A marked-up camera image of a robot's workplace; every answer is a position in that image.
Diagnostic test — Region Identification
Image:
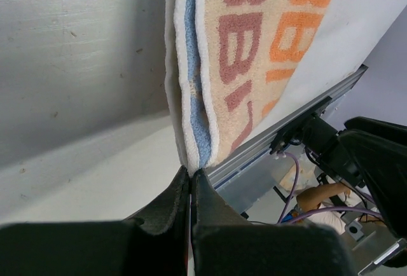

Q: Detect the aluminium mounting rail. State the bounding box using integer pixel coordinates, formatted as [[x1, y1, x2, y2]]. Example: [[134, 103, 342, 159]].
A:
[[207, 64, 368, 188]]

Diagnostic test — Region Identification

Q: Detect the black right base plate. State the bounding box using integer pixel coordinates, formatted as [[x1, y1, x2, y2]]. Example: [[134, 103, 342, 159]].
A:
[[269, 96, 332, 155]]

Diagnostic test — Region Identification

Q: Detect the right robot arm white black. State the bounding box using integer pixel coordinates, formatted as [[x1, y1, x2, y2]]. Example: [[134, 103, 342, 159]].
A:
[[302, 117, 406, 238]]

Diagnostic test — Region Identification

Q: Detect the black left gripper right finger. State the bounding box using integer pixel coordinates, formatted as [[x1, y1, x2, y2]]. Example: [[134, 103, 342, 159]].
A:
[[191, 169, 251, 275]]

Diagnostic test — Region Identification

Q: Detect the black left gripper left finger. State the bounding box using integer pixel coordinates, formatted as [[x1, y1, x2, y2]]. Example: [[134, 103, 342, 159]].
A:
[[125, 166, 190, 275]]

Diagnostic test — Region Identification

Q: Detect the orange blue printed towel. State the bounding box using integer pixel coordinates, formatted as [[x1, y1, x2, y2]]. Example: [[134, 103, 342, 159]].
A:
[[163, 0, 346, 175]]

